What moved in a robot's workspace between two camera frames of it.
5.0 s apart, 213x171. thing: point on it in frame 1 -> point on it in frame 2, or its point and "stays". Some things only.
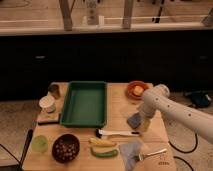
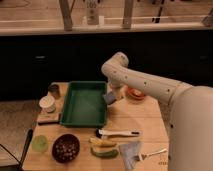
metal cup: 54,89 stays
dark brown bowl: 65,148 stays
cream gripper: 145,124 -> 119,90
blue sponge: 134,120 -> 109,97
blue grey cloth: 130,153 stays
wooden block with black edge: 48,118 stays
